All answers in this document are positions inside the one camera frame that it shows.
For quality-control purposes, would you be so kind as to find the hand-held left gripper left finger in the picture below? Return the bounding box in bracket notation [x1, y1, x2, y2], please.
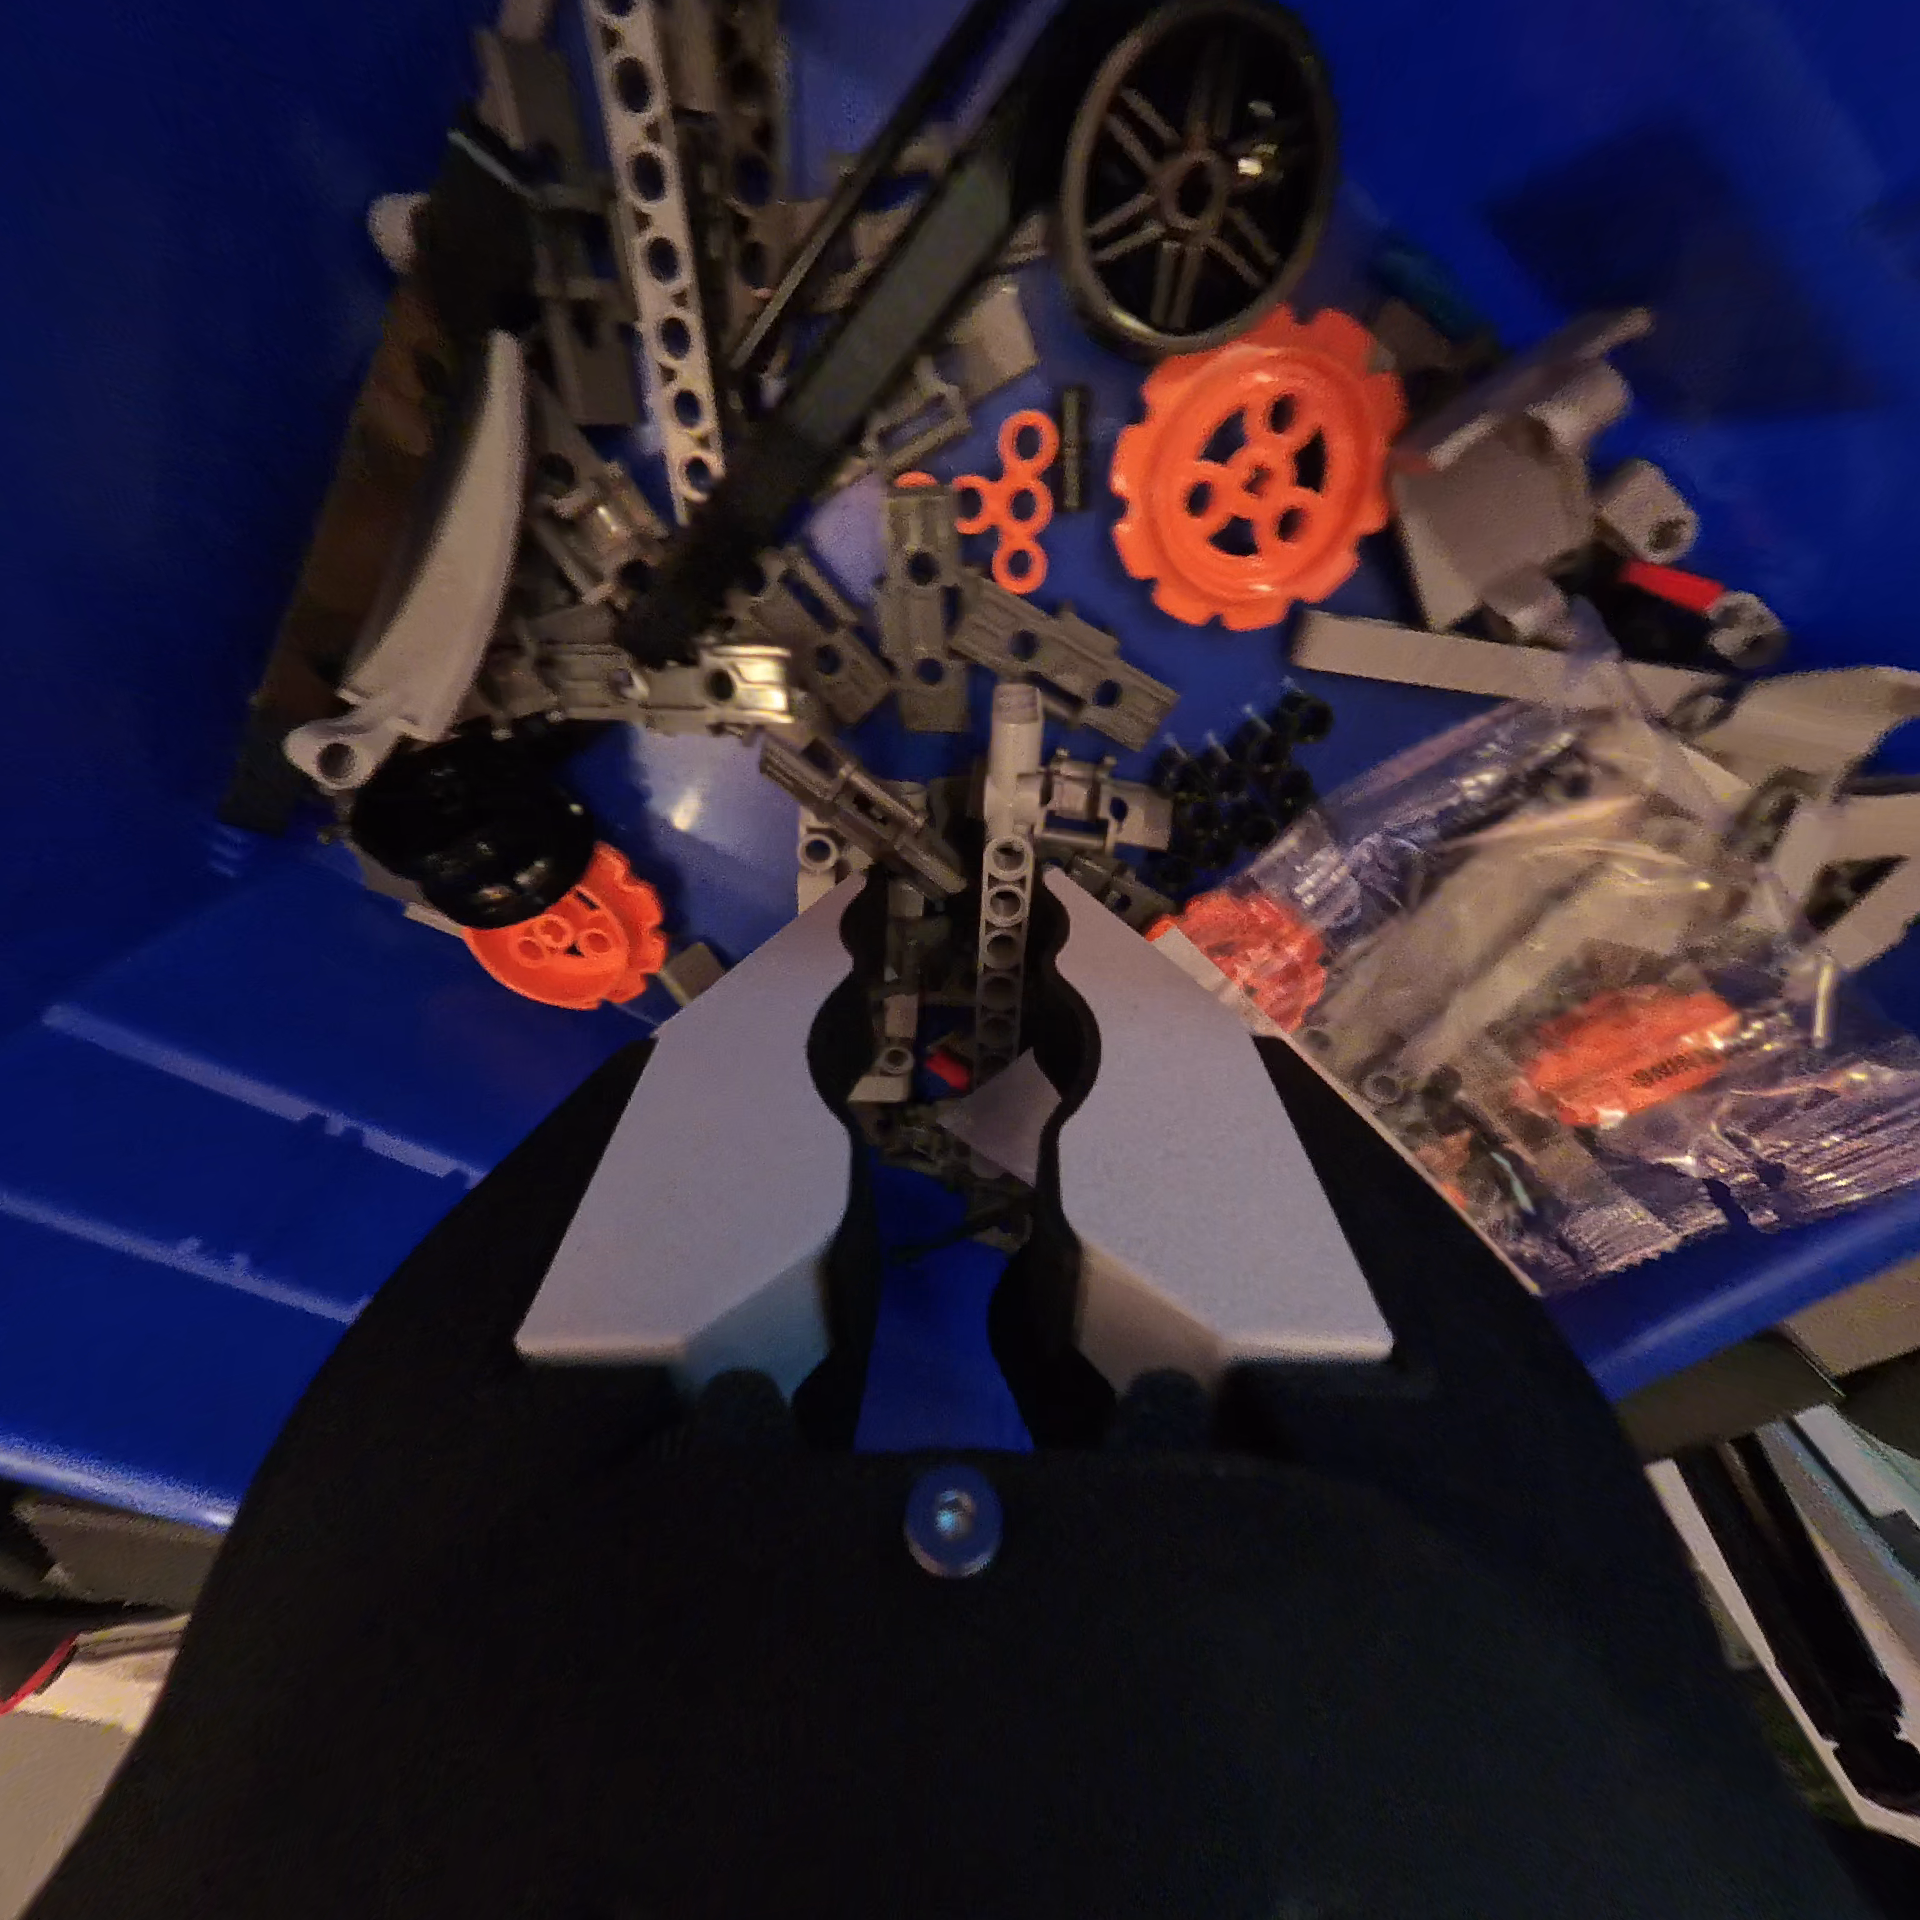
[513, 872, 880, 1450]

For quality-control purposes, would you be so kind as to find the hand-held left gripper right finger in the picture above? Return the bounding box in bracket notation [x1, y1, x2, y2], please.
[987, 872, 1396, 1451]

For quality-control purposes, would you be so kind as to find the grey beam with axle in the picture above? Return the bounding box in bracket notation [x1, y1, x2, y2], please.
[971, 682, 1044, 1086]

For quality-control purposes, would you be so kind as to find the blue plastic bin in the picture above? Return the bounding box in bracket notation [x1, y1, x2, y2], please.
[0, 0, 1920, 1536]

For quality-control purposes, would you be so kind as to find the orange spoked wheel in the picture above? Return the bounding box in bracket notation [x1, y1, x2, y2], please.
[460, 842, 671, 1011]
[1109, 306, 1412, 631]

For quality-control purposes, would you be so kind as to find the heap of black pins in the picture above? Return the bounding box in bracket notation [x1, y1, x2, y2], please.
[1151, 687, 1336, 872]

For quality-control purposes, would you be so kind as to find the grey flat beam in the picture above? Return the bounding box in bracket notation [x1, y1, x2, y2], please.
[1286, 606, 1731, 708]

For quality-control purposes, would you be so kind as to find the long grey curved panel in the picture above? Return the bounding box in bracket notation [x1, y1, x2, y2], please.
[283, 327, 537, 791]

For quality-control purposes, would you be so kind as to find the grey wedge piece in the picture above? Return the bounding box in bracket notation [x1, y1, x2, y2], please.
[1707, 666, 1902, 784]

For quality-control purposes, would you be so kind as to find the red pin grey connector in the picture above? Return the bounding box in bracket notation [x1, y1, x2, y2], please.
[1616, 560, 1788, 663]

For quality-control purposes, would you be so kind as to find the long black beam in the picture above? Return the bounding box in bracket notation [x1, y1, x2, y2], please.
[625, 146, 1023, 666]

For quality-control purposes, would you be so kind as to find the wide pale holed beam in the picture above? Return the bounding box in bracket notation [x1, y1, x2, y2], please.
[576, 0, 731, 522]

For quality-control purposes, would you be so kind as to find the black spoked wheel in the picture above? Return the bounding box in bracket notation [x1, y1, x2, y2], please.
[1056, 0, 1341, 363]

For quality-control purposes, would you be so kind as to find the orange triple ring connector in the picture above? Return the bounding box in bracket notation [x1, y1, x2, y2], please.
[950, 411, 1053, 592]

